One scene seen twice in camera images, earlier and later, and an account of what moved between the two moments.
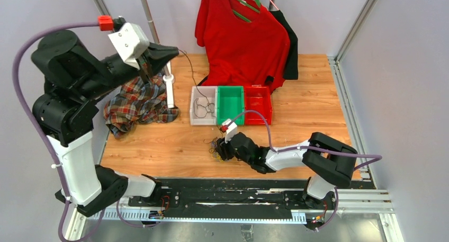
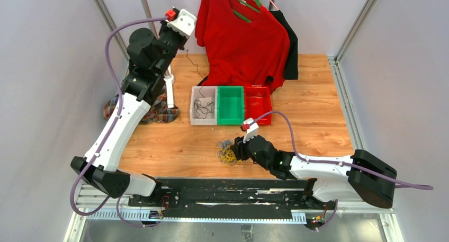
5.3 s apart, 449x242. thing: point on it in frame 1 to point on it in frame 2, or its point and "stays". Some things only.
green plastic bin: [230, 102] stays
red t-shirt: [241, 53] stays
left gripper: [156, 55] to [164, 28]
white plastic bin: [204, 105] stays
